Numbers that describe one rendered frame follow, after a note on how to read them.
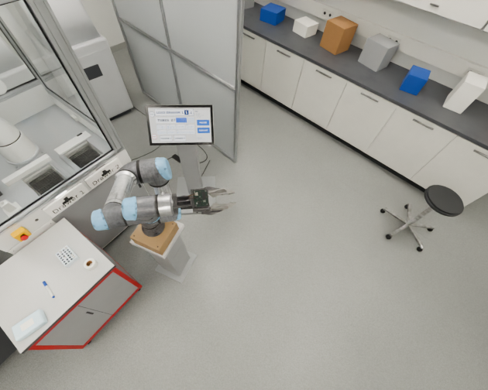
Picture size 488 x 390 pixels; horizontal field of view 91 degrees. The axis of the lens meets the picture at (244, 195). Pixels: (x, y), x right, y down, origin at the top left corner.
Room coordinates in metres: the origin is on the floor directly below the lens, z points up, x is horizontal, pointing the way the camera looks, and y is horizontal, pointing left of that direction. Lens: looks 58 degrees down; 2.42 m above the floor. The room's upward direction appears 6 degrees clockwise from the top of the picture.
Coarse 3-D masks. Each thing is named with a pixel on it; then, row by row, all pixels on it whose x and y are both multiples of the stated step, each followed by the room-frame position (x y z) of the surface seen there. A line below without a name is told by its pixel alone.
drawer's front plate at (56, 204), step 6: (78, 186) 0.87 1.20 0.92; (84, 186) 0.90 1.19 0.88; (66, 192) 0.81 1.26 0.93; (72, 192) 0.83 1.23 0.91; (78, 192) 0.85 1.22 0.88; (84, 192) 0.88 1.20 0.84; (60, 198) 0.76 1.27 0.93; (78, 198) 0.83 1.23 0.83; (48, 204) 0.70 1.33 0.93; (54, 204) 0.72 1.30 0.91; (60, 204) 0.74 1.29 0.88; (66, 204) 0.75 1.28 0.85; (48, 210) 0.67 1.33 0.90; (54, 210) 0.69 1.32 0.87; (60, 210) 0.71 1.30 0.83; (54, 216) 0.67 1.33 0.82
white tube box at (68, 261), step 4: (64, 248) 0.45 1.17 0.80; (68, 248) 0.45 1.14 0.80; (64, 252) 0.43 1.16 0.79; (68, 252) 0.43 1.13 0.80; (72, 252) 0.43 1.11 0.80; (60, 256) 0.40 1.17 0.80; (68, 256) 0.40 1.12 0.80; (76, 256) 0.41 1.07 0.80; (60, 260) 0.37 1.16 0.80; (64, 260) 0.38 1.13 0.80; (68, 260) 0.38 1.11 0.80; (72, 260) 0.38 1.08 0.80; (76, 260) 0.39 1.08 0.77; (64, 264) 0.35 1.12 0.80; (68, 264) 0.36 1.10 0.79; (72, 264) 0.36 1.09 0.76
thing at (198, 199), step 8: (192, 192) 0.41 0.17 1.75; (200, 192) 0.41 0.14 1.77; (176, 200) 0.37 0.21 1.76; (184, 200) 0.37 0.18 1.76; (192, 200) 0.38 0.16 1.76; (200, 200) 0.38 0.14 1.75; (176, 208) 0.36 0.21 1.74; (192, 208) 0.39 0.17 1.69; (200, 208) 0.39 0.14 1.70; (208, 208) 0.36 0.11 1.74
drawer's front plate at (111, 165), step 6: (108, 162) 1.11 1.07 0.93; (114, 162) 1.13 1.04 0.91; (120, 162) 1.17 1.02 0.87; (102, 168) 1.05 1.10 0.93; (108, 168) 1.08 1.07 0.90; (114, 168) 1.11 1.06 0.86; (96, 174) 1.00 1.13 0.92; (108, 174) 1.06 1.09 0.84; (84, 180) 0.93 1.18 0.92; (90, 180) 0.95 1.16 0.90; (96, 180) 0.98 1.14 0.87; (102, 180) 1.01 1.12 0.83; (90, 186) 0.92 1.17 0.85
